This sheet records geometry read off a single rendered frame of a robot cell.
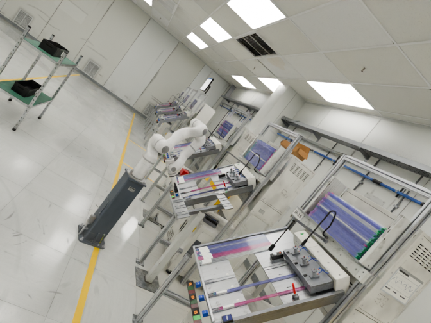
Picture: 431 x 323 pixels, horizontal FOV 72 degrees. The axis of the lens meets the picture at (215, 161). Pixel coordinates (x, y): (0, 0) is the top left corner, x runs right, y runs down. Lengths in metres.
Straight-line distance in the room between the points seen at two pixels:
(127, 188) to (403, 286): 2.06
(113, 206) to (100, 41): 9.21
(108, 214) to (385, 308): 2.12
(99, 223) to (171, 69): 9.10
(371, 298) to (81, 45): 10.92
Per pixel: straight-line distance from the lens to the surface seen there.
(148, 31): 11.45
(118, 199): 2.71
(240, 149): 4.36
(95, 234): 2.88
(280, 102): 6.33
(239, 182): 2.93
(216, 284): 1.87
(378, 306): 2.05
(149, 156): 2.60
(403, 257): 1.95
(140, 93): 11.41
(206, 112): 7.47
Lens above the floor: 1.50
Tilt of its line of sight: 6 degrees down
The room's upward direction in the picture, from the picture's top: 38 degrees clockwise
